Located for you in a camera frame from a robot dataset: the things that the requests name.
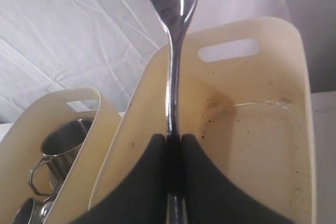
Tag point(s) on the long steel spoon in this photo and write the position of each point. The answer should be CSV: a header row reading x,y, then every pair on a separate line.
x,y
175,17

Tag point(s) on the white curtain backdrop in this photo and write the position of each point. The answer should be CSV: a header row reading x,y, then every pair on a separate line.
x,y
52,45

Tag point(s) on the stainless steel bowl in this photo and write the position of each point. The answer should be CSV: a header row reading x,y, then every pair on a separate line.
x,y
33,211

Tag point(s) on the cream bin with circle mark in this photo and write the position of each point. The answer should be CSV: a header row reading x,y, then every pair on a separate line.
x,y
20,151

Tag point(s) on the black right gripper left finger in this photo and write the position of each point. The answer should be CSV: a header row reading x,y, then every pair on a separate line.
x,y
142,196

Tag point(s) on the steel mug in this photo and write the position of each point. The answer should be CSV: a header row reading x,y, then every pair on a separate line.
x,y
60,149

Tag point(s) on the cream bin with triangle mark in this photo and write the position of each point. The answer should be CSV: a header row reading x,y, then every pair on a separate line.
x,y
245,96

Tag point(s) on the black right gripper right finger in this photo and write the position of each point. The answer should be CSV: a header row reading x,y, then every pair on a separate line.
x,y
212,198

